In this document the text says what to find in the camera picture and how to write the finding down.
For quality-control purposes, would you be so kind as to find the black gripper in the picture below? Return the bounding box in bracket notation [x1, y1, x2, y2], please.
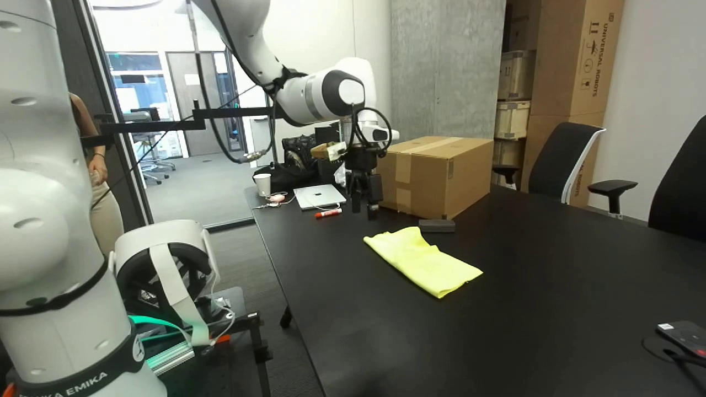
[344, 147, 382, 215]

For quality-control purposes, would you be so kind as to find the yellow towel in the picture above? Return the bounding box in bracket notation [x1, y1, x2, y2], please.
[365, 228, 483, 300]

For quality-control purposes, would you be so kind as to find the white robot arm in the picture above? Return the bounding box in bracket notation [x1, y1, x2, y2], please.
[0, 0, 167, 397]

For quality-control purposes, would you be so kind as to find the red marker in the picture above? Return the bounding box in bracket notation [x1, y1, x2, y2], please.
[315, 209, 341, 220]

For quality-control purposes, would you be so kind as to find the white laptop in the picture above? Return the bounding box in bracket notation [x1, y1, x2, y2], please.
[293, 183, 344, 209]

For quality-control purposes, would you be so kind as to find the brown cardboard box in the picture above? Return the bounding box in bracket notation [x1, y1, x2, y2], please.
[378, 138, 494, 218]

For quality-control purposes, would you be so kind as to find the white paper cup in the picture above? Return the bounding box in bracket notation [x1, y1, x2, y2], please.
[253, 174, 272, 198]

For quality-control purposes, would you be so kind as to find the black office chair near left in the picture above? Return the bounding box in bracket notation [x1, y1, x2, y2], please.
[491, 122, 639, 217]

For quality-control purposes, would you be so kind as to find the black office chair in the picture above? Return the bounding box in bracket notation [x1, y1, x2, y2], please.
[648, 117, 706, 240]
[491, 122, 639, 217]

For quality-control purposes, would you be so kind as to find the white VR headset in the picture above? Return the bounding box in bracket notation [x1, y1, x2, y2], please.
[112, 218, 220, 347]

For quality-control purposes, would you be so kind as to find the tall cardboard box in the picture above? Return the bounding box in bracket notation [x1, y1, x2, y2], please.
[521, 0, 627, 192]

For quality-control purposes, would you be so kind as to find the small black remote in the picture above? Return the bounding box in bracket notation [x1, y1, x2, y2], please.
[656, 321, 706, 360]

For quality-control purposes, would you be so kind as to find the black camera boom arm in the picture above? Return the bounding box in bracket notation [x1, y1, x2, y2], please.
[101, 107, 285, 134]

